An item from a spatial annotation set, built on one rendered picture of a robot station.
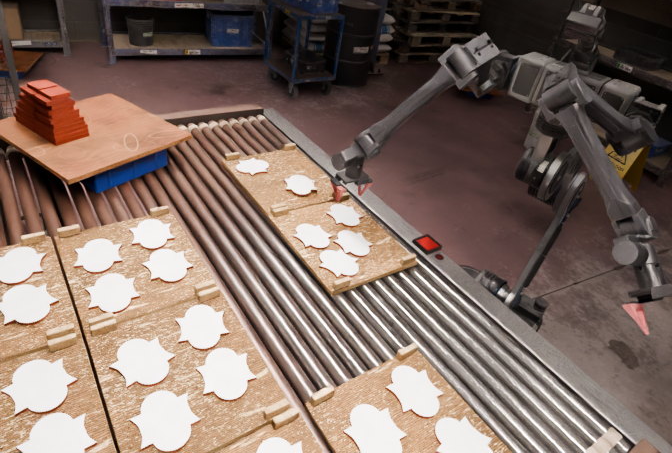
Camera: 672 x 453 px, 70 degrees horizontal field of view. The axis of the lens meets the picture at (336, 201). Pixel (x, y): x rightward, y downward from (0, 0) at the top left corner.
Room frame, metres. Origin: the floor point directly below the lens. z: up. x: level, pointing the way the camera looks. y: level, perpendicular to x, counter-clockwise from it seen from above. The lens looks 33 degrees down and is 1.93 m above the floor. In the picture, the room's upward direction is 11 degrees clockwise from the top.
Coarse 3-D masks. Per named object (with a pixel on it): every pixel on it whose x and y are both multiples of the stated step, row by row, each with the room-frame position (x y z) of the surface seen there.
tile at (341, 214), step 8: (336, 208) 1.46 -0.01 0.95; (344, 208) 1.47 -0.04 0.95; (352, 208) 1.48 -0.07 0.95; (336, 216) 1.41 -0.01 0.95; (344, 216) 1.42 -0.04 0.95; (352, 216) 1.43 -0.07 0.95; (360, 216) 1.44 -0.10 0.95; (336, 224) 1.37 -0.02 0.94; (344, 224) 1.37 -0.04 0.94; (352, 224) 1.38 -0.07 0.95
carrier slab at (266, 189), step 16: (224, 160) 1.67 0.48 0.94; (240, 160) 1.69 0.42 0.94; (272, 160) 1.74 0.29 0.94; (288, 160) 1.76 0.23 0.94; (304, 160) 1.79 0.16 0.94; (240, 176) 1.57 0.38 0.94; (256, 176) 1.59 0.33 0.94; (272, 176) 1.61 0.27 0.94; (288, 176) 1.64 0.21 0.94; (320, 176) 1.68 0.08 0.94; (256, 192) 1.48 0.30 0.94; (272, 192) 1.50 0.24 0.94; (288, 192) 1.52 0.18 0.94; (320, 192) 1.56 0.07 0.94
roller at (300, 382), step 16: (160, 176) 1.50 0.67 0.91; (176, 192) 1.41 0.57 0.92; (192, 224) 1.25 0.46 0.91; (208, 240) 1.18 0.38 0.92; (208, 256) 1.13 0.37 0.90; (224, 256) 1.13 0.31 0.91; (224, 272) 1.06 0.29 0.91; (240, 288) 1.00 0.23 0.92; (240, 304) 0.95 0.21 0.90; (256, 304) 0.95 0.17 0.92; (256, 320) 0.90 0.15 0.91; (272, 336) 0.85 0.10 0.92; (272, 352) 0.81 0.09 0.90; (288, 352) 0.81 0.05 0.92; (288, 368) 0.76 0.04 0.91; (304, 384) 0.72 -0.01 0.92; (304, 400) 0.69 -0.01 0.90
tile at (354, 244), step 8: (344, 232) 1.32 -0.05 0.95; (352, 232) 1.33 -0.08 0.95; (336, 240) 1.27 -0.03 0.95; (344, 240) 1.28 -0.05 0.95; (352, 240) 1.29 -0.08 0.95; (360, 240) 1.29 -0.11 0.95; (344, 248) 1.24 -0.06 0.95; (352, 248) 1.24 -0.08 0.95; (360, 248) 1.25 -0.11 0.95; (368, 248) 1.26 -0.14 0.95; (360, 256) 1.22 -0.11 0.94
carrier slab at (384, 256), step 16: (304, 208) 1.43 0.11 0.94; (320, 208) 1.45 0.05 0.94; (272, 224) 1.32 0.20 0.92; (288, 224) 1.32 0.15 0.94; (320, 224) 1.36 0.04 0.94; (368, 224) 1.41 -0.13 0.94; (288, 240) 1.24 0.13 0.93; (368, 240) 1.32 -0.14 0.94; (384, 240) 1.33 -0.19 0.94; (304, 256) 1.17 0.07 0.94; (352, 256) 1.21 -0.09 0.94; (368, 256) 1.23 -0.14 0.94; (384, 256) 1.25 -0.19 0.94; (400, 256) 1.26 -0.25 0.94; (320, 272) 1.11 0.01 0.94; (368, 272) 1.15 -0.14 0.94; (384, 272) 1.17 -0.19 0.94
